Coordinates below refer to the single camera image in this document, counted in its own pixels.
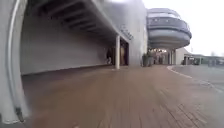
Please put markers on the grey asphalt road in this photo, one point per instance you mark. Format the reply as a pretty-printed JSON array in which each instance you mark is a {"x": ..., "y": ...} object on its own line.
[{"x": 203, "y": 73}]

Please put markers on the red brick plaza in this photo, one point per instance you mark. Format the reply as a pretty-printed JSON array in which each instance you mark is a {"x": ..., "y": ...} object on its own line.
[{"x": 126, "y": 96}]

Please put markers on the row of low buildings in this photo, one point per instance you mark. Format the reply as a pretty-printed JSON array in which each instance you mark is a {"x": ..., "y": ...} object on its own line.
[{"x": 200, "y": 60}]

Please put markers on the person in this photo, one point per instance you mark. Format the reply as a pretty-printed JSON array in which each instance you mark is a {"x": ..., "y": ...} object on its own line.
[{"x": 109, "y": 56}]

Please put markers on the grey building with round balconies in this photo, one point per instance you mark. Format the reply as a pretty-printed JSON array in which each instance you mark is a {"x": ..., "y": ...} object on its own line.
[{"x": 133, "y": 20}]

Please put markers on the potted bushes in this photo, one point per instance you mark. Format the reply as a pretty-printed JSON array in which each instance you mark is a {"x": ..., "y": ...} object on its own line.
[{"x": 147, "y": 60}]

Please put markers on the pale kerb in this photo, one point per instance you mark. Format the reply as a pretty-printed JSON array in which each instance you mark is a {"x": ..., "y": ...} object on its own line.
[{"x": 180, "y": 72}]

